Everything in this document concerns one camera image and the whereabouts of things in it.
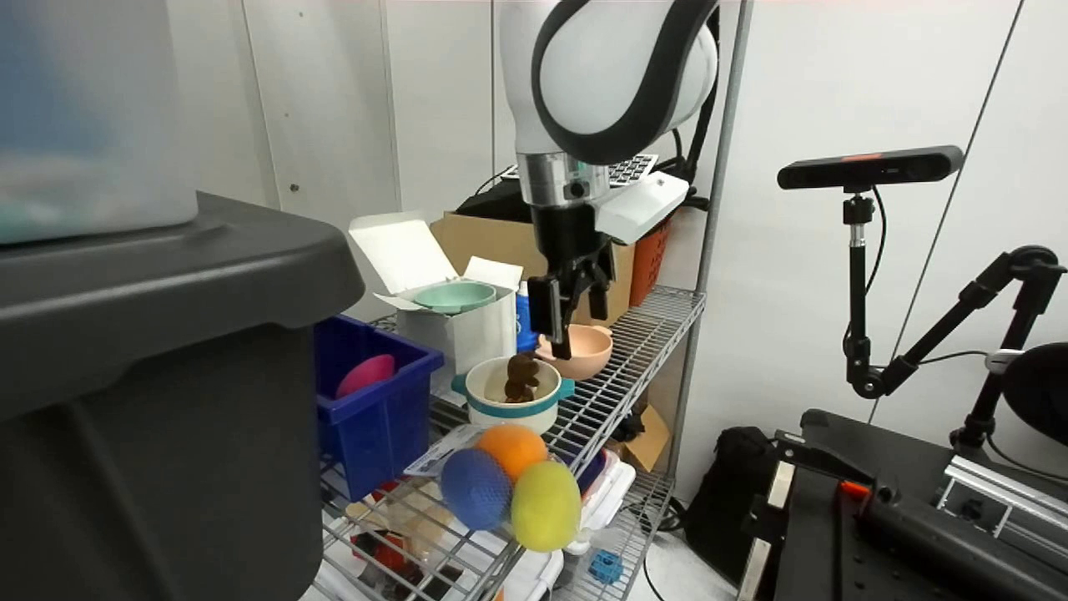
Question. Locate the large brown cardboard box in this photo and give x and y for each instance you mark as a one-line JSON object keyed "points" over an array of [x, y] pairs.
{"points": [[489, 237]]}

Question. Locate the dark grey storage tote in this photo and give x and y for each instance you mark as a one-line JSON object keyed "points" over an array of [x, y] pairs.
{"points": [[143, 447]]}

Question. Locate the black stereo camera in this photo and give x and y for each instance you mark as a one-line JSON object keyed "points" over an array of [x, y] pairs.
{"points": [[870, 167]]}

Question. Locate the blue plastic bin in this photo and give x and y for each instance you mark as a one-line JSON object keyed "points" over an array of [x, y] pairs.
{"points": [[378, 434]]}

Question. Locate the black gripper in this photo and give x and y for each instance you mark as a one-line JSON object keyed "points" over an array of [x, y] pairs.
{"points": [[572, 237]]}

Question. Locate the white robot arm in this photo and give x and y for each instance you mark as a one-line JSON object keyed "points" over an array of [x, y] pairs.
{"points": [[620, 67]]}

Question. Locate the yellow fuzzy ball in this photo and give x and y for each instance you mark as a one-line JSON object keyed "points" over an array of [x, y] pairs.
{"points": [[544, 506]]}

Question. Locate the small blue bottle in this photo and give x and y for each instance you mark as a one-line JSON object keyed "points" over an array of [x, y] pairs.
{"points": [[526, 322]]}

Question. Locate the aluminium extrusion rail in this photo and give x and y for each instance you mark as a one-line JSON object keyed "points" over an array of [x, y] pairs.
{"points": [[1002, 490]]}

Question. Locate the blue fuzzy ball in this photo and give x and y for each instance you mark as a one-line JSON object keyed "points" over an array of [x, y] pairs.
{"points": [[470, 490]]}

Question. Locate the white wrist mounted box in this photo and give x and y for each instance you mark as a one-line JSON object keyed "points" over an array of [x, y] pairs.
{"points": [[642, 205]]}

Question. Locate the tray of small colourful items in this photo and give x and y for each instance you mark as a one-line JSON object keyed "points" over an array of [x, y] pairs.
{"points": [[388, 553]]}

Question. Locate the orange fuzzy ball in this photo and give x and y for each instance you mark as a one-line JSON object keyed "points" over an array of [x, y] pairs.
{"points": [[514, 449]]}

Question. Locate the tan bowl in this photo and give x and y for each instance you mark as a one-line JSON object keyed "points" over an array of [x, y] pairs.
{"points": [[588, 352]]}

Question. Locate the black camera stand pole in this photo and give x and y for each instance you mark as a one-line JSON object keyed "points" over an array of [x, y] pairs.
{"points": [[854, 280]]}

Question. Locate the translucent storage bin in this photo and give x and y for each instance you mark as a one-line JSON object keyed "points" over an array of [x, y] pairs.
{"points": [[87, 112]]}

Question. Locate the green bowl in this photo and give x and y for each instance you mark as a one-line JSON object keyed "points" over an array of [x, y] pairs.
{"points": [[456, 297]]}

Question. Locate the black bag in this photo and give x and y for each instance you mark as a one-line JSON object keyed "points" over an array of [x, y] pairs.
{"points": [[730, 490]]}

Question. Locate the brown doll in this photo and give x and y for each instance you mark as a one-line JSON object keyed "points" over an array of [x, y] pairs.
{"points": [[523, 379]]}

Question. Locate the pink toy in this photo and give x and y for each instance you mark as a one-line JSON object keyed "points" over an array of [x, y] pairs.
{"points": [[367, 375]]}

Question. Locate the black work table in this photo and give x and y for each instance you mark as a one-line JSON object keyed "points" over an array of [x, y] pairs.
{"points": [[888, 557]]}

